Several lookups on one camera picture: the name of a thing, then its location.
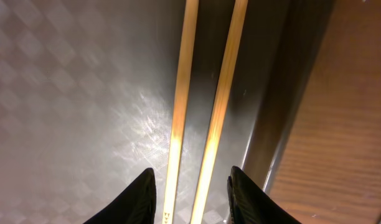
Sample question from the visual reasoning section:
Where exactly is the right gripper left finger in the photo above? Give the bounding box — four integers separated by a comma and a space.
85, 168, 157, 224

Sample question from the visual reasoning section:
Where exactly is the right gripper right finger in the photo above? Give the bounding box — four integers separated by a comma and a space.
227, 166, 301, 224

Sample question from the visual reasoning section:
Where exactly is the wooden chopstick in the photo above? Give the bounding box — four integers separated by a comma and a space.
190, 0, 248, 224
162, 0, 199, 224

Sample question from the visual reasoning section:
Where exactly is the brown serving tray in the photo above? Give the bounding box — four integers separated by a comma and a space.
0, 0, 333, 223

